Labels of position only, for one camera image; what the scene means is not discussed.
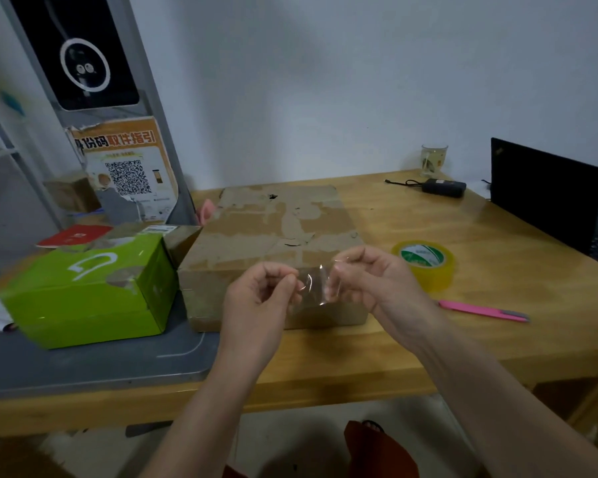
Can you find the person's right thumb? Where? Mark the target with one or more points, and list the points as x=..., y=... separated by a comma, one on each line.
x=340, y=289

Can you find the brown parcel on shelf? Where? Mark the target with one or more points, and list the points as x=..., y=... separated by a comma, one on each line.
x=72, y=194

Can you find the person's right hand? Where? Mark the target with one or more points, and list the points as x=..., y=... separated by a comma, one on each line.
x=383, y=293

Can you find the person's left hand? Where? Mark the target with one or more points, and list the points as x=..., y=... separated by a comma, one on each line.
x=251, y=313

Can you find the pink utility knife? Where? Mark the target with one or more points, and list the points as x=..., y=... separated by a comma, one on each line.
x=481, y=310

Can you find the yellow packing tape roll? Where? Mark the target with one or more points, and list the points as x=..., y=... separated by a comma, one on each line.
x=425, y=262

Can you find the small brown cardboard box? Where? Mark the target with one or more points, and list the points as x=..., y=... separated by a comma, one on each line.
x=177, y=241

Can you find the black scanner screen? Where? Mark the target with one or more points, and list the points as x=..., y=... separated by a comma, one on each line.
x=74, y=49

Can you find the large brown cardboard box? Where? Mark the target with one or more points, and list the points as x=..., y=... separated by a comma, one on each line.
x=274, y=243

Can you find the black laptop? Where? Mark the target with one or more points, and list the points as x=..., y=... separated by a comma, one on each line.
x=548, y=194

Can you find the grey scanner stand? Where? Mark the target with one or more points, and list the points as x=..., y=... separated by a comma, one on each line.
x=144, y=94

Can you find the grey scanner base plate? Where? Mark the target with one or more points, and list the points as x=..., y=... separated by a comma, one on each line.
x=89, y=358

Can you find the red booklet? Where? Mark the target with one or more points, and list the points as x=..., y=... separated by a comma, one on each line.
x=72, y=236

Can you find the glass cup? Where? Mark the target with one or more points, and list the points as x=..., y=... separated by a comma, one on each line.
x=434, y=159

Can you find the orange code poster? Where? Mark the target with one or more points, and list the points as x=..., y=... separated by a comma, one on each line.
x=129, y=169

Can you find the person's left thumb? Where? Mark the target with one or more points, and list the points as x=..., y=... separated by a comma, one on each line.
x=286, y=292

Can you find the clear tape piece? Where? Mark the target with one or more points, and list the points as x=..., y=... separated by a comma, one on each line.
x=313, y=284

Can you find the person's left forearm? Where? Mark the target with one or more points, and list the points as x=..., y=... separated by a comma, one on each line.
x=199, y=418

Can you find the wooden table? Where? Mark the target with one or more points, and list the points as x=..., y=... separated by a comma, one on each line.
x=478, y=293

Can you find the green cardboard box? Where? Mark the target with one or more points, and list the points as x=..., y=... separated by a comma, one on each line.
x=94, y=293

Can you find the black power adapter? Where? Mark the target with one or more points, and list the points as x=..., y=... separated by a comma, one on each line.
x=443, y=187

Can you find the red clothing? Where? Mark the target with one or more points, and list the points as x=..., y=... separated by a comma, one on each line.
x=378, y=450

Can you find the person's right forearm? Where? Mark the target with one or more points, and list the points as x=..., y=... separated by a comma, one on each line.
x=498, y=403

